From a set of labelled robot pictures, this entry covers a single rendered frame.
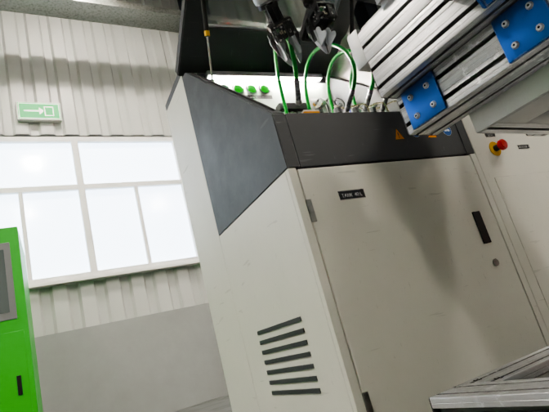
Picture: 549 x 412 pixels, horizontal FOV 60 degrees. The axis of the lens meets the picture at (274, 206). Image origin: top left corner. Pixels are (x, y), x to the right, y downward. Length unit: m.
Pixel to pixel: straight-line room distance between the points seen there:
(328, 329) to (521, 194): 0.87
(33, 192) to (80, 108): 1.20
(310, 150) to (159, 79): 5.41
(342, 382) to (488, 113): 0.67
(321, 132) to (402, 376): 0.65
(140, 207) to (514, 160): 4.46
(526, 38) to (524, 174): 0.93
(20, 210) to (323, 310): 4.53
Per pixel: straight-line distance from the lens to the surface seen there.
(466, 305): 1.41
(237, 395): 1.84
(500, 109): 1.04
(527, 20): 0.93
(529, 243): 1.68
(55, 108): 5.94
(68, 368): 5.11
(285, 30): 1.53
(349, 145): 1.35
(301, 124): 1.30
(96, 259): 5.37
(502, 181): 1.70
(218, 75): 1.95
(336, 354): 1.16
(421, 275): 1.33
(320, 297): 1.16
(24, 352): 3.64
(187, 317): 5.41
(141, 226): 5.53
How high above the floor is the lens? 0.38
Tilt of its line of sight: 16 degrees up
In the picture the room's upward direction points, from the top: 15 degrees counter-clockwise
